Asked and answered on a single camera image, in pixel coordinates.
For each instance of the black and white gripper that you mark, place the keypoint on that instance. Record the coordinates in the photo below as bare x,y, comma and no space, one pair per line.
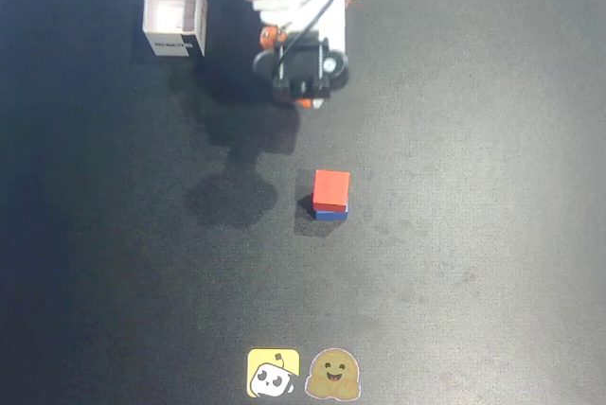
301,68

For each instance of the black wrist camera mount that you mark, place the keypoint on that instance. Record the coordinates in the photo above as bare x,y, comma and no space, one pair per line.
300,69

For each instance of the white cardboard box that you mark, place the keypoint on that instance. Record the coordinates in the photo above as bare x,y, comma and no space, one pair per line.
172,17

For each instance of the red cube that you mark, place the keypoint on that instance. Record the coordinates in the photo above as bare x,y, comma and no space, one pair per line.
331,189

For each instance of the yellow robot face sticker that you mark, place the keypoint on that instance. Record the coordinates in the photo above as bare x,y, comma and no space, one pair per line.
273,373

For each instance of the blue cube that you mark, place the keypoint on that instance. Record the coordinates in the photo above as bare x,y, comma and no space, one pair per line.
331,216

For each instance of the hugging face emoji sticker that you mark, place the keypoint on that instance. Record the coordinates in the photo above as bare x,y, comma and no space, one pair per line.
333,374

